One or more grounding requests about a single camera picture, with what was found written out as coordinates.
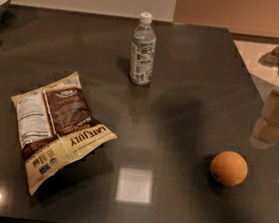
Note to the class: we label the blue plastic water bottle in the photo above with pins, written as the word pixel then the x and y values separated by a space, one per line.
pixel 143 47

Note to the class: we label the orange fruit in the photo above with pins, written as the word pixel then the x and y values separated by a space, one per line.
pixel 229 168

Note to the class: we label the brown tan chip bag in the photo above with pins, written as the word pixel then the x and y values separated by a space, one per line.
pixel 56 127

